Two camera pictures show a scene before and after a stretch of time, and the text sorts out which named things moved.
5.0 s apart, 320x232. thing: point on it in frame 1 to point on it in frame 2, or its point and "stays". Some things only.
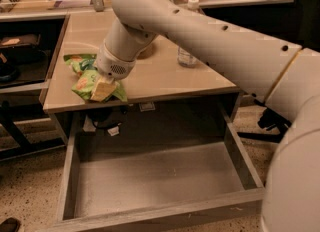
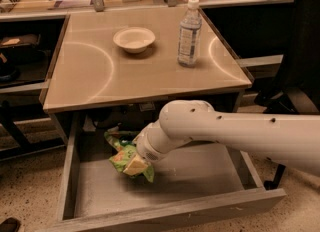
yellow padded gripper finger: [102, 88] to [136, 165]
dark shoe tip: [10, 224] stays
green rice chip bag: [85, 67] to [120, 158]
